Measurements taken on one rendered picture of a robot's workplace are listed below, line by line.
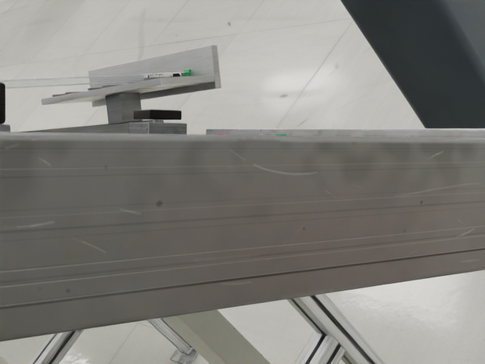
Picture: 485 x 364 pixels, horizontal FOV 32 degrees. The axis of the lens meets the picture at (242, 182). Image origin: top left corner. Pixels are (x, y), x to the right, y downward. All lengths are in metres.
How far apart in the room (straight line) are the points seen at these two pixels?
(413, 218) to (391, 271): 0.03
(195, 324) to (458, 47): 0.63
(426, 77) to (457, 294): 0.47
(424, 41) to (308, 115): 1.10
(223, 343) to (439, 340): 0.44
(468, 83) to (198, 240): 1.22
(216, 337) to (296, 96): 1.29
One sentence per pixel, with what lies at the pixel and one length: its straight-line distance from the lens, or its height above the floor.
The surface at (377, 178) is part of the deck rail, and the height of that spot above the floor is 1.02.
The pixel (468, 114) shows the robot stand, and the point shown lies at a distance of 1.55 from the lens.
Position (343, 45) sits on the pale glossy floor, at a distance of 2.72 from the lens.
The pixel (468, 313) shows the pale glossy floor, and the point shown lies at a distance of 1.72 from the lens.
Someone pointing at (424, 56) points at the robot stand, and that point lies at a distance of 1.48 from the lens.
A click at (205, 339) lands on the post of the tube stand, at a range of 1.46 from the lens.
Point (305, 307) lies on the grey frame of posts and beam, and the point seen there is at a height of 0.40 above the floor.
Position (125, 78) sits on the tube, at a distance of 1.25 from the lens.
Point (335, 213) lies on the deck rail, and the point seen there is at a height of 1.03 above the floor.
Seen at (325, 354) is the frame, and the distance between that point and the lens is 1.36.
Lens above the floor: 1.23
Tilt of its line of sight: 30 degrees down
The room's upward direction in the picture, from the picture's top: 41 degrees counter-clockwise
